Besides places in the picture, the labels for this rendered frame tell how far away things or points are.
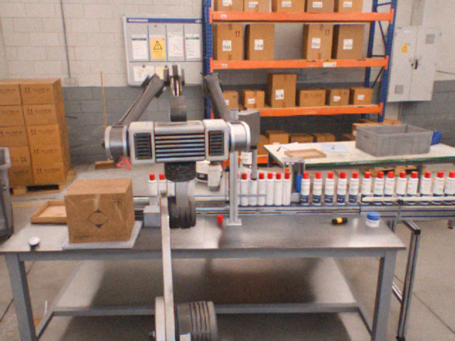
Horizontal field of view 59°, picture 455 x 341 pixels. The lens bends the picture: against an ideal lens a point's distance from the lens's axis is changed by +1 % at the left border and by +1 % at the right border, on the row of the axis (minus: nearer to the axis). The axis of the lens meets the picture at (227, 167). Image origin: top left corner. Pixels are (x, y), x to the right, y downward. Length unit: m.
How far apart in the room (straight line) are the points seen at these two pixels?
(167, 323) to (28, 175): 4.42
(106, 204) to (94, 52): 4.76
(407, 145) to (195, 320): 3.21
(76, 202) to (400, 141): 3.05
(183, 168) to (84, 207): 0.70
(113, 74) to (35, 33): 1.21
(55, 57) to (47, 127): 1.67
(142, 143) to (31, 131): 3.93
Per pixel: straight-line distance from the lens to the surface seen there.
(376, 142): 4.06
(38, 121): 5.44
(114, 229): 2.18
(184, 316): 1.44
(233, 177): 2.28
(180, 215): 1.72
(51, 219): 2.60
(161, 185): 2.46
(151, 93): 1.98
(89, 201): 2.14
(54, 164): 5.55
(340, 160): 3.87
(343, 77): 7.36
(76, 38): 6.75
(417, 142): 4.31
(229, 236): 2.22
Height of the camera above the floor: 1.83
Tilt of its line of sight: 17 degrees down
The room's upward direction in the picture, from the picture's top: straight up
